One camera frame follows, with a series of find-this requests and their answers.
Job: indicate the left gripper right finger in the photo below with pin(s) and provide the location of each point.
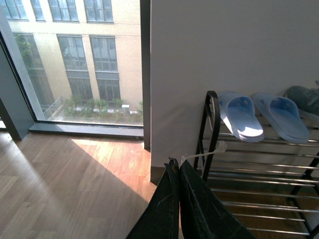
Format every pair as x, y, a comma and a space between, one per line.
203, 216

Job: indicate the black metal shoe rack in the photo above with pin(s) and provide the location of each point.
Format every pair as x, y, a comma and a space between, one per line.
272, 186

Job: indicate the light blue slipper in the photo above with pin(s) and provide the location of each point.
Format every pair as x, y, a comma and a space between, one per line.
283, 115
238, 113

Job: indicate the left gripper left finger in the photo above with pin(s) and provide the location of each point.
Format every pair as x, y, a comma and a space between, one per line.
160, 220

